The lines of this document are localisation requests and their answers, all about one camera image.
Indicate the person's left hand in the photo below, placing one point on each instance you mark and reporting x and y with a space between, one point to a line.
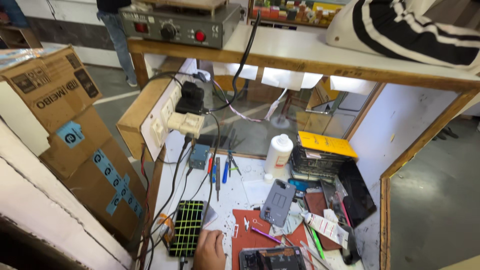
209 253

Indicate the person's left fingers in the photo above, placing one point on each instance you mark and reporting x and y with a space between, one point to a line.
210 235

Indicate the phone wrapped in yellow bands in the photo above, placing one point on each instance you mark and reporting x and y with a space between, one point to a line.
186 228

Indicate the small silver tweezers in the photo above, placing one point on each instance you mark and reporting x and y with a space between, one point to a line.
246 224

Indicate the red work mat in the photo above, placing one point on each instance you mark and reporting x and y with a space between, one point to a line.
249 240

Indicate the orange packet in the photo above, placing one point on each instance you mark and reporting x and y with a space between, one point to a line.
167 227

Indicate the silver ejector pin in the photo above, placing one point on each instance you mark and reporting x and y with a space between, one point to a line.
257 222

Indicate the purple pry tool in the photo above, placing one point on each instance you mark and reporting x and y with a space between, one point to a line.
265 234

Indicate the grey metal file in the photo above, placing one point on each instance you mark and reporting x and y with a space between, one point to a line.
218 178

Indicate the small blue screwdriver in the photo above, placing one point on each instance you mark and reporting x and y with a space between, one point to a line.
214 174

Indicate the long blue screwdriver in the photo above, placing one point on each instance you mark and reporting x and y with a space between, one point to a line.
225 172

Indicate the opened black phone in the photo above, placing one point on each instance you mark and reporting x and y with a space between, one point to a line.
272 259

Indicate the grey phone back cover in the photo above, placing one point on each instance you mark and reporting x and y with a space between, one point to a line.
278 202

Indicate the black metal tweezers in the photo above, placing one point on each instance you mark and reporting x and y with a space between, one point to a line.
232 159

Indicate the small blue metal box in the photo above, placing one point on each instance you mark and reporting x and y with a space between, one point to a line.
198 156

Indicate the white bottle cap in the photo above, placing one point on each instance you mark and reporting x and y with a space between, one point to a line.
268 178

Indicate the blue phone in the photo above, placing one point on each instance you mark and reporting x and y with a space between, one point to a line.
300 185

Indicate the thin metal spudger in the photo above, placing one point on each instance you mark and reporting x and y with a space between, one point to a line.
313 257

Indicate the white plastic bottle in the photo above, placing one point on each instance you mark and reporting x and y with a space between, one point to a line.
278 153

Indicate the green pry tool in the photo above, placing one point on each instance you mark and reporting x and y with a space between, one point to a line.
318 244

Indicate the maroon phone cover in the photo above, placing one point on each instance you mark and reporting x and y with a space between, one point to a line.
315 204

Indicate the cream plug adapter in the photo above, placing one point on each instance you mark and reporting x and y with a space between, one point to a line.
187 123

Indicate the white glue tube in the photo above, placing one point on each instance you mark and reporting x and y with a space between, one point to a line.
325 227

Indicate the stack of phone parts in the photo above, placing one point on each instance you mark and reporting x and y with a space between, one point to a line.
317 165

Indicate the white switchboard on wooden box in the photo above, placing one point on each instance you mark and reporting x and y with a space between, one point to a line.
150 120

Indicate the large taped cardboard box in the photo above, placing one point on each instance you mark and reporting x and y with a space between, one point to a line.
90 176

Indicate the black plug adapter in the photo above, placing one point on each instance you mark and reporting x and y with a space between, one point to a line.
191 98

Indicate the black glue bottle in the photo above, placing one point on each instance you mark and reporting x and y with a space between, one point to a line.
350 247

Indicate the yellow flat box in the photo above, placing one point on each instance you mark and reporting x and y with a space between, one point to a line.
326 144

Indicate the black phone screen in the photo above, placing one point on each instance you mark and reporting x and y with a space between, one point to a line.
358 191

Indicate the white paper strip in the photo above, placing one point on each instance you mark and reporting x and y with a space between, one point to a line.
236 70
290 78
352 85

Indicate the wooden framed counter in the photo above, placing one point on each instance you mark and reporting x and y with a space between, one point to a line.
300 52

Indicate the grey heating machine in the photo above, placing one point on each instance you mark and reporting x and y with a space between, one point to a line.
176 28

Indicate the printed cardboard box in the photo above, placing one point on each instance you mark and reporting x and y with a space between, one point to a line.
48 86

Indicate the wooden board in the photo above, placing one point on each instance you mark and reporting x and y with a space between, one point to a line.
183 3

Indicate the shelf of colourful goods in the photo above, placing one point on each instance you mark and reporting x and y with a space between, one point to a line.
296 11

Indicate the black sandals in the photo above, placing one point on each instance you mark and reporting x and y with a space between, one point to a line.
445 133

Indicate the white black striped cloth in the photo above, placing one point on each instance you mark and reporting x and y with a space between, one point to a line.
405 32

